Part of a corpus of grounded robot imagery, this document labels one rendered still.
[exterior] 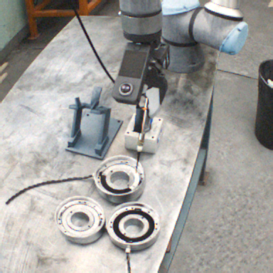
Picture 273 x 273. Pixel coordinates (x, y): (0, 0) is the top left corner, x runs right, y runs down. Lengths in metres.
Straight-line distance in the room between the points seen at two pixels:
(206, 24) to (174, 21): 0.10
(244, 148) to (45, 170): 1.33
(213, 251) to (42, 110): 0.98
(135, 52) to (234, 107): 1.61
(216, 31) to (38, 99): 0.54
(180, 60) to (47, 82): 0.40
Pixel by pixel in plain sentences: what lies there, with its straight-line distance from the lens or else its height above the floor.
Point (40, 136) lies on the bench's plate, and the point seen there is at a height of 0.80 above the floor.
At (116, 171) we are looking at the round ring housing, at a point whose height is 0.83.
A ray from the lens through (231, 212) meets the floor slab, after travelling 1.76.
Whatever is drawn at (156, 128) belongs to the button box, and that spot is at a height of 0.85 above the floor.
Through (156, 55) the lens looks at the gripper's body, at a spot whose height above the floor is 1.07.
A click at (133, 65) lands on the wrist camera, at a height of 1.08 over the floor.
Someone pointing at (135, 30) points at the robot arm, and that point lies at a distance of 0.65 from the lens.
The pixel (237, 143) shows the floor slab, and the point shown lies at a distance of 2.04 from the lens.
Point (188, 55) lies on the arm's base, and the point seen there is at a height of 0.86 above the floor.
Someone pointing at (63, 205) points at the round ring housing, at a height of 0.83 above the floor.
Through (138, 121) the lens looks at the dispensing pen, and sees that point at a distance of 0.77.
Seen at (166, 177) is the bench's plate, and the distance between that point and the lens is 0.85.
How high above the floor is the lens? 1.47
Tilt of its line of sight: 46 degrees down
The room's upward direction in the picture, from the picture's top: 4 degrees counter-clockwise
